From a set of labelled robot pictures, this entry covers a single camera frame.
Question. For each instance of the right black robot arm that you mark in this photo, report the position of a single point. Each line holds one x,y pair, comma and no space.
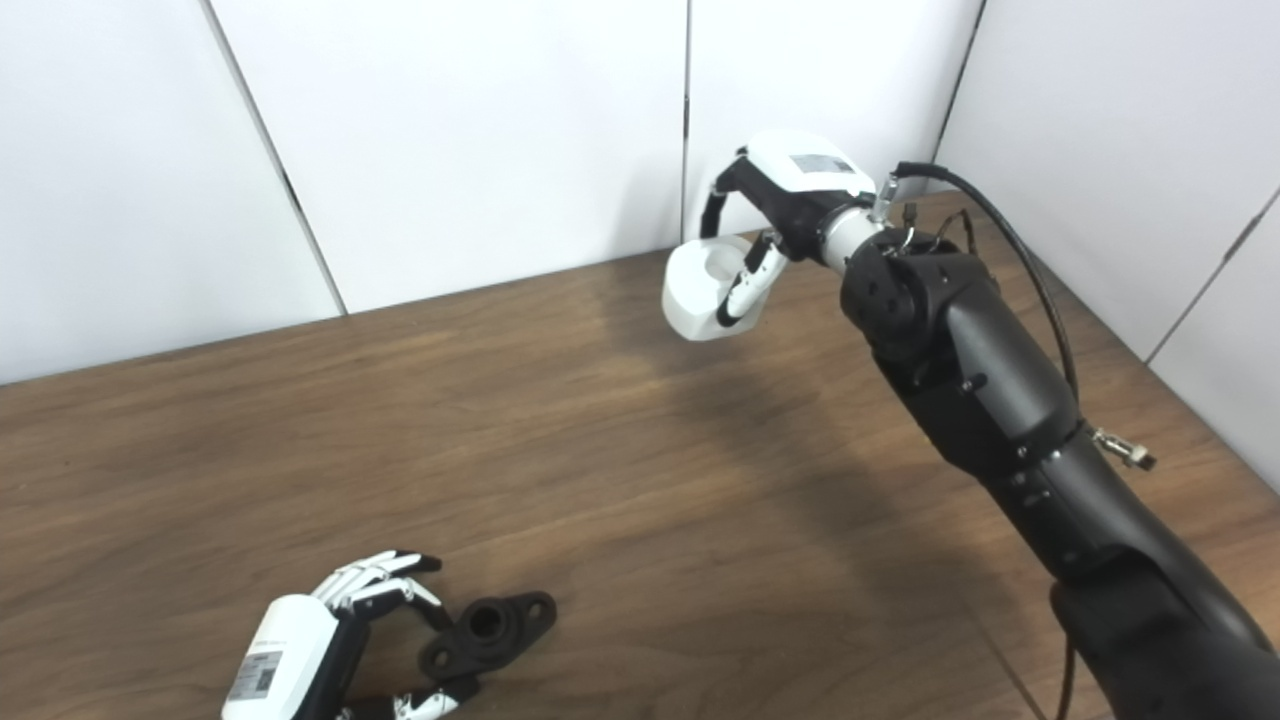
1000,370

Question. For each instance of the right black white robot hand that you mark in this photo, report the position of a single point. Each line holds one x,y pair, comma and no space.
800,180

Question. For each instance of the round white piece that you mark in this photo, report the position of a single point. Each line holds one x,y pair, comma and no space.
690,295

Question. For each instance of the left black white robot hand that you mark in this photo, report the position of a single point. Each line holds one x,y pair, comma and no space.
285,650

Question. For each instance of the black flanged holder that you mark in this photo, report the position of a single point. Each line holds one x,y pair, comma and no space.
500,640

